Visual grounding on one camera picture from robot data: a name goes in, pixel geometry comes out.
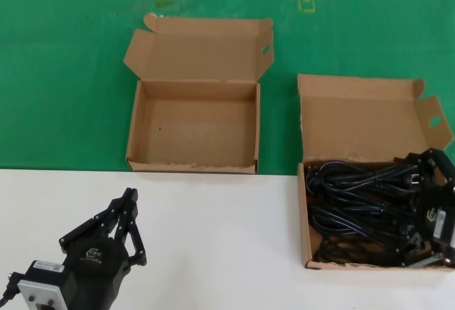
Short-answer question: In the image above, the cardboard box with round-notched lid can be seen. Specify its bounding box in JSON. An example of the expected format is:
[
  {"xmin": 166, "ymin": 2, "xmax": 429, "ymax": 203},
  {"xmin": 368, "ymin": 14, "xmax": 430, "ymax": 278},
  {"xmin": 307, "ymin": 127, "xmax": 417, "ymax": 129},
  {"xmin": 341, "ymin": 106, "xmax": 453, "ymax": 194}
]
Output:
[{"xmin": 123, "ymin": 13, "xmax": 275, "ymax": 175}]

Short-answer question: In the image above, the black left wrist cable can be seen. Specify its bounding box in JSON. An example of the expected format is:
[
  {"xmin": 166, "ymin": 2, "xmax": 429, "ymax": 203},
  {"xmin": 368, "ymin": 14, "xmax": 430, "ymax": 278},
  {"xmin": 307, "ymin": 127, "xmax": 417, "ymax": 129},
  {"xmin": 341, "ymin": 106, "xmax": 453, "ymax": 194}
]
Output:
[{"xmin": 0, "ymin": 270, "xmax": 21, "ymax": 306}]

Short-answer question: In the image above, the cardboard box with torn lid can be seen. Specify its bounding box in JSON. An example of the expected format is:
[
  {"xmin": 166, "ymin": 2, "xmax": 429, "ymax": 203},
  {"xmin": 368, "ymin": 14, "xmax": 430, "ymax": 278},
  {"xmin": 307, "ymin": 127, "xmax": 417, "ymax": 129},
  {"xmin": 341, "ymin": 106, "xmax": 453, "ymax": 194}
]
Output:
[{"xmin": 296, "ymin": 73, "xmax": 455, "ymax": 271}]

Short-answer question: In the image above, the green table cloth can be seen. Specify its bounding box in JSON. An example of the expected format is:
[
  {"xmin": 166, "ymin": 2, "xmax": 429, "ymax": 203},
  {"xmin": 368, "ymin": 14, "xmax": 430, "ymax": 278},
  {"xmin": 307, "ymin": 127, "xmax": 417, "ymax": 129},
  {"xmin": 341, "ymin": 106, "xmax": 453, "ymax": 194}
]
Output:
[{"xmin": 0, "ymin": 13, "xmax": 455, "ymax": 176}]

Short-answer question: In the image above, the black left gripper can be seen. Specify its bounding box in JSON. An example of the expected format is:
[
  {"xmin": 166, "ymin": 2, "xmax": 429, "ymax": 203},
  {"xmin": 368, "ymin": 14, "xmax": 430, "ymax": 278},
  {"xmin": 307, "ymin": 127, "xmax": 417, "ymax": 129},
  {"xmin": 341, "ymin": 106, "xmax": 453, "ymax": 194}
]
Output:
[{"xmin": 58, "ymin": 188, "xmax": 148, "ymax": 310}]

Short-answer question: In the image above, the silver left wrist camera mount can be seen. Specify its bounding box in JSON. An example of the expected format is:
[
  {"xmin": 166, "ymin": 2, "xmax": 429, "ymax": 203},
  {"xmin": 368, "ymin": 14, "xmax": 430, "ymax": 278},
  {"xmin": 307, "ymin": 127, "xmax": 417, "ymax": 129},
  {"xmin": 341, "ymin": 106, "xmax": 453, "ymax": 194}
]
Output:
[{"xmin": 17, "ymin": 260, "xmax": 69, "ymax": 310}]

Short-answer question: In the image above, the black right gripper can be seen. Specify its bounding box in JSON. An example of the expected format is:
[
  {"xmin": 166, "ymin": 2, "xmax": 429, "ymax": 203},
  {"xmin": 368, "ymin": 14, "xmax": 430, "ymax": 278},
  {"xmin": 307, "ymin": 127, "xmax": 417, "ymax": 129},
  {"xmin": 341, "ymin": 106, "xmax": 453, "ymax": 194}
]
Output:
[{"xmin": 394, "ymin": 148, "xmax": 455, "ymax": 269}]

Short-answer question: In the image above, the black power cord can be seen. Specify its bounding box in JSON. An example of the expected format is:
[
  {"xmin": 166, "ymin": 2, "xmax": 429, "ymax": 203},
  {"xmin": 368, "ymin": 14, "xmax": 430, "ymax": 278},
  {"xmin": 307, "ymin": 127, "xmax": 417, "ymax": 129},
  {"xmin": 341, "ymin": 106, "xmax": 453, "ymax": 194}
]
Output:
[
  {"xmin": 314, "ymin": 238, "xmax": 410, "ymax": 265},
  {"xmin": 306, "ymin": 159, "xmax": 424, "ymax": 196},
  {"xmin": 312, "ymin": 215, "xmax": 417, "ymax": 251},
  {"xmin": 307, "ymin": 178, "xmax": 420, "ymax": 206},
  {"xmin": 309, "ymin": 201, "xmax": 420, "ymax": 233}
]

